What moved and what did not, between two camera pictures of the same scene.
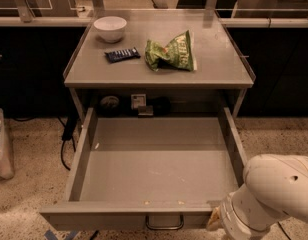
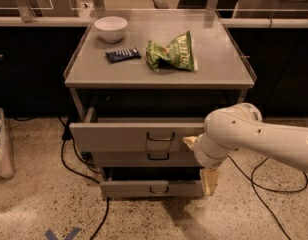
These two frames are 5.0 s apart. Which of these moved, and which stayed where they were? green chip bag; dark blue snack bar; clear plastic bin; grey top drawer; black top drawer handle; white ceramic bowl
Moved: black top drawer handle; grey top drawer
Stayed: green chip bag; clear plastic bin; dark blue snack bar; white ceramic bowl
